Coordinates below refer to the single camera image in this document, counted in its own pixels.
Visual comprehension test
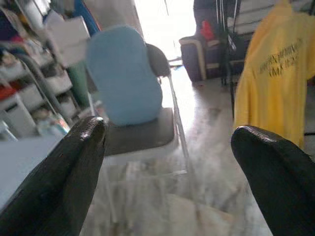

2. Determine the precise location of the cluttered white shelf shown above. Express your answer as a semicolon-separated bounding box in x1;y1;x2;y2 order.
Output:
0;0;99;141

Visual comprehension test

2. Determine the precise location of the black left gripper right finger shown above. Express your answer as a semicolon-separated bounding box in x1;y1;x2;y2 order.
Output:
230;125;315;236

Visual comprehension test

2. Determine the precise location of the grey folding chair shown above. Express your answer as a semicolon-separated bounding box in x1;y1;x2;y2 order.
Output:
103;43;196;187

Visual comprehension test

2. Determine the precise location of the purple armchair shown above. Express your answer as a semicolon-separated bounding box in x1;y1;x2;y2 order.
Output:
178;0;237;83

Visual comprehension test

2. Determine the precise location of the red cloth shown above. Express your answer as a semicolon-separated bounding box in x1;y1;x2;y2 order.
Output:
200;21;214;41

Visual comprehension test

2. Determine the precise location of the light blue cushion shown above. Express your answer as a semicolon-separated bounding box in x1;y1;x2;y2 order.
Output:
86;24;163;127

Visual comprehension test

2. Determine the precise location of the black drying rack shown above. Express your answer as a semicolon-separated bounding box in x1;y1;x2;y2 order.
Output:
215;0;249;118

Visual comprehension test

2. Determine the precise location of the yellow printed t-shirt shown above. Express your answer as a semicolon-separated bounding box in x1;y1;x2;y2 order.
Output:
233;0;315;149

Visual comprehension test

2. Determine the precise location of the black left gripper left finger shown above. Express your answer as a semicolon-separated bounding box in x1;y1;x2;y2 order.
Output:
0;116;109;236

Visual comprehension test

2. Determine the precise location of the green rolled mat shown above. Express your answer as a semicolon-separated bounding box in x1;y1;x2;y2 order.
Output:
67;61;91;109

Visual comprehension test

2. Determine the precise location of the white folded mattress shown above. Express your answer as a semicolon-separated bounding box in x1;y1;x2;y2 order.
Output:
226;0;279;35

